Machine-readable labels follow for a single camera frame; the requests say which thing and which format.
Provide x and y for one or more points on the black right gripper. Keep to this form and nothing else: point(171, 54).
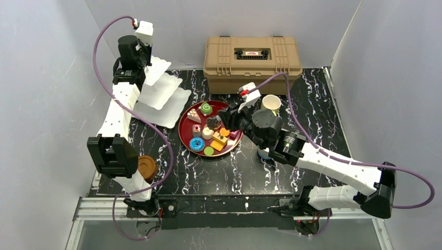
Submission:
point(233, 113)

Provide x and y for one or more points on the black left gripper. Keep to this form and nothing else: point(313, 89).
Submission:
point(138, 54)

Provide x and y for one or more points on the red round tray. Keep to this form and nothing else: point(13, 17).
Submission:
point(185, 129)

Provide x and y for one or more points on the white three-tier dessert stand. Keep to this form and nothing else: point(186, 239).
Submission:
point(162, 100)

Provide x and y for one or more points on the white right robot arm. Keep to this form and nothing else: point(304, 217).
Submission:
point(369, 189)

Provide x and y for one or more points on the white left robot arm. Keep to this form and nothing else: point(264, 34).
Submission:
point(110, 150)

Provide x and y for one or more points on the pink cake with cherry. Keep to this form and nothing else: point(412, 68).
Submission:
point(234, 134)

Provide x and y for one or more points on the orange round cookie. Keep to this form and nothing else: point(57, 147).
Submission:
point(224, 132)

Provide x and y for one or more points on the chocolate glazed donut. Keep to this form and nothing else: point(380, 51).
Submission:
point(213, 122)

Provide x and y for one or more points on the white round cream puff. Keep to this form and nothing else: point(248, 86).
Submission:
point(207, 133)

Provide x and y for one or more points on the orange square cake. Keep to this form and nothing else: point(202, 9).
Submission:
point(217, 146)

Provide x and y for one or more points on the green swirl roll cake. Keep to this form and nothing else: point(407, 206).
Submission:
point(206, 109)

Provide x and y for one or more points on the pale green ceramic mug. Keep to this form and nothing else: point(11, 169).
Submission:
point(272, 103)

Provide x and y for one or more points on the green round macaron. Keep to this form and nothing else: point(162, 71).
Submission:
point(208, 151)

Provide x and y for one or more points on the white mug blue base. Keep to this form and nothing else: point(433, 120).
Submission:
point(264, 154)

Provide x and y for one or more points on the blue sprinkled donut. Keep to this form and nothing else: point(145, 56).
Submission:
point(197, 144)

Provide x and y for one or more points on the tan plastic toolbox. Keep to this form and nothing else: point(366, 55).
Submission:
point(231, 62)

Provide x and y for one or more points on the brown wooden coaster stack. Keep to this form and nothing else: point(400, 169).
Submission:
point(147, 167)

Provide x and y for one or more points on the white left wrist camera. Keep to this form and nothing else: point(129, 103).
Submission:
point(144, 32)

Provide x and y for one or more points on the black base frame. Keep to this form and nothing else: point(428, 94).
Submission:
point(200, 211)

